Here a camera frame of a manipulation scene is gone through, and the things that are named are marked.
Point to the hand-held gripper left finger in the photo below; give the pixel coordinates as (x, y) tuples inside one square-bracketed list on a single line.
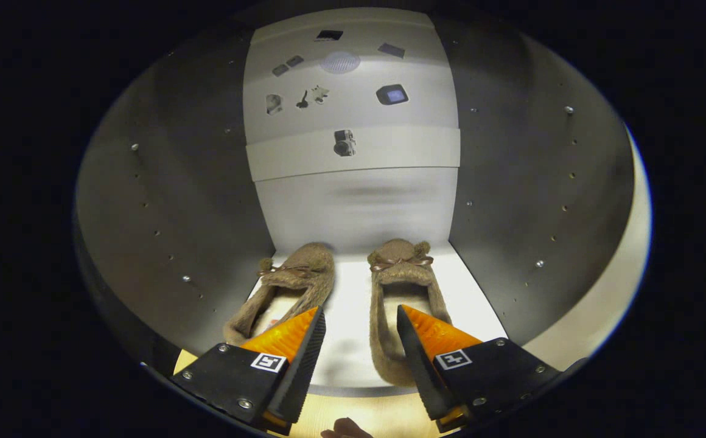
[(304, 371)]

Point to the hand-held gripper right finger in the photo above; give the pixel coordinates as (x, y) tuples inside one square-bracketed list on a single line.
[(420, 371)]

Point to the brown fuzzy shoe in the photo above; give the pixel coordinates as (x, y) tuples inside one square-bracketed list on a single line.
[(398, 252), (304, 261)]

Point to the dark grey shoe cabinet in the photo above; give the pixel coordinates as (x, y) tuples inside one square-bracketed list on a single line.
[(176, 201)]

